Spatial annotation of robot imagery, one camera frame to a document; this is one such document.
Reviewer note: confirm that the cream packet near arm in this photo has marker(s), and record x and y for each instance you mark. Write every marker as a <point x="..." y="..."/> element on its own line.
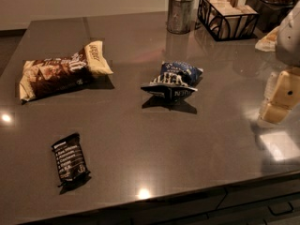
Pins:
<point x="268" y="42"/>

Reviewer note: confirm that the black snack bar wrapper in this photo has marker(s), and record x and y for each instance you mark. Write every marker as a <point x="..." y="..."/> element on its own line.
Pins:
<point x="70" y="161"/>

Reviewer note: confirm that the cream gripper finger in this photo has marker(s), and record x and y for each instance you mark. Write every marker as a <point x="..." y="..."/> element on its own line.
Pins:
<point x="271" y="113"/>
<point x="287" y="90"/>

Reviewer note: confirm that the black drawer handle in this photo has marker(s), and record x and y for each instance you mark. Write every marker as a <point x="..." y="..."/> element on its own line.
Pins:
<point x="280" y="209"/>

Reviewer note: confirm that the brown napkins stack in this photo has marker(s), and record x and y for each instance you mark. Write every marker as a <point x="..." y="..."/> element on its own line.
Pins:
<point x="229" y="10"/>

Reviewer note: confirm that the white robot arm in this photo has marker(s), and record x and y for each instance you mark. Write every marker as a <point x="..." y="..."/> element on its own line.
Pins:
<point x="287" y="50"/>

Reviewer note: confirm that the metal cup holder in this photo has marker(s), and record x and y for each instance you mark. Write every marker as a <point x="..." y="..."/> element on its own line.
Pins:
<point x="179" y="16"/>

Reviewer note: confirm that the brown chip bag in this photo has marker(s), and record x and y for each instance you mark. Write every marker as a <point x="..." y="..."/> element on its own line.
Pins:
<point x="42" y="78"/>

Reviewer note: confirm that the blue chip bag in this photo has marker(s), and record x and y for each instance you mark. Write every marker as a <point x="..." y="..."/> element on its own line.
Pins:
<point x="175" y="81"/>

